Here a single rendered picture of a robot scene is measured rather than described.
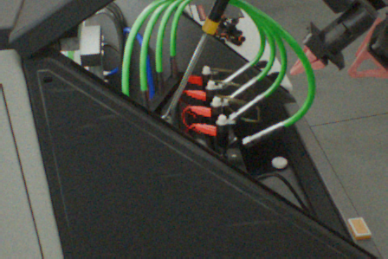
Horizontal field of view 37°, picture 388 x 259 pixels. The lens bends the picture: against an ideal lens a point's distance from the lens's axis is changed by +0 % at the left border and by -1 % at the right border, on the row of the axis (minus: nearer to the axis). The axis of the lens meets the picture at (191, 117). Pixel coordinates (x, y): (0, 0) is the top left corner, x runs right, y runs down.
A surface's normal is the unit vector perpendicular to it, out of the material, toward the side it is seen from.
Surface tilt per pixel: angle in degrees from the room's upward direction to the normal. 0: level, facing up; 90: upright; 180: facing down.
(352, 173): 0
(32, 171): 90
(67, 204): 90
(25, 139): 90
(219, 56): 90
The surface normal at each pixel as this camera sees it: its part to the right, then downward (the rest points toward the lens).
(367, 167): -0.04, -0.85
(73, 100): 0.12, 0.51
